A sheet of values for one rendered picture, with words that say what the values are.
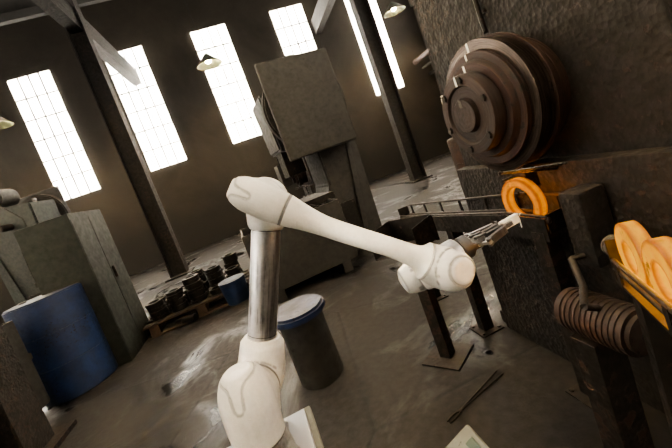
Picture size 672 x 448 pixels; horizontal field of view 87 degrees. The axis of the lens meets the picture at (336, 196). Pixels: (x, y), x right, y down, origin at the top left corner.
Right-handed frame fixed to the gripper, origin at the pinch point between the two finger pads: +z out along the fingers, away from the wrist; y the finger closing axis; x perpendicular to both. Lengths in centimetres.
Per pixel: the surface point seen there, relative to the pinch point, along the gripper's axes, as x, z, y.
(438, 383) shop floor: -72, -33, -47
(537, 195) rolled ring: 2.1, 15.3, -2.5
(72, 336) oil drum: -4, -260, -239
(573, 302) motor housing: -22.3, -2.8, 17.5
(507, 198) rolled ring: 0.9, 14.5, -16.9
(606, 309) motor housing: -21.5, -1.9, 26.8
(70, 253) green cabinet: 62, -243, -266
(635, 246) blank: 1.1, -4.4, 42.5
